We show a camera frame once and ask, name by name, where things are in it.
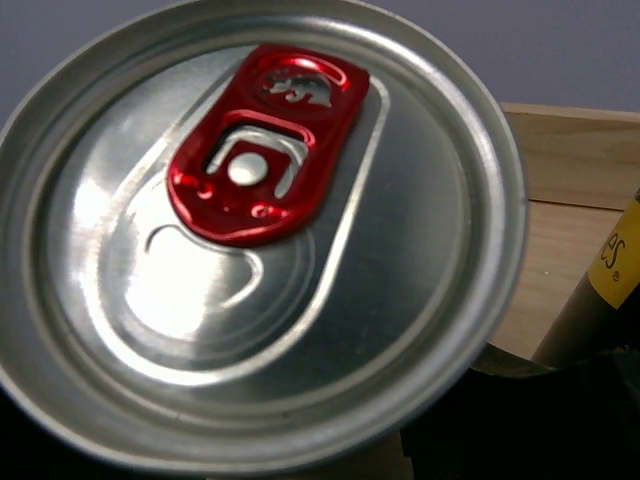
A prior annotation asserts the black can yellow band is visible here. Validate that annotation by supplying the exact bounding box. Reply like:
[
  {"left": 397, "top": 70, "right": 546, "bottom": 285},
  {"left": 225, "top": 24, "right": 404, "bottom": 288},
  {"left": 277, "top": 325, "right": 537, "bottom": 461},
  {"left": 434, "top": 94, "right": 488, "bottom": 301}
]
[{"left": 532, "top": 197, "right": 640, "bottom": 368}]

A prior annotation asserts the red blue silver can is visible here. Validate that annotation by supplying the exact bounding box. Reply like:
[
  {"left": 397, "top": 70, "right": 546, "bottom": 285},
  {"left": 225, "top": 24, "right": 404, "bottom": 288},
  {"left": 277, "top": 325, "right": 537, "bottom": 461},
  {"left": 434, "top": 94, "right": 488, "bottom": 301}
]
[{"left": 1, "top": 1, "right": 527, "bottom": 478}]

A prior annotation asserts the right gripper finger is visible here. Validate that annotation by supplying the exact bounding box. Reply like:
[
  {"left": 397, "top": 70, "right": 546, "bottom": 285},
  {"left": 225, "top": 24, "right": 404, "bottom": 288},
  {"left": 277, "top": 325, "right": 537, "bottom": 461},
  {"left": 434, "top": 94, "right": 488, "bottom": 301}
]
[{"left": 401, "top": 352, "right": 639, "bottom": 479}]

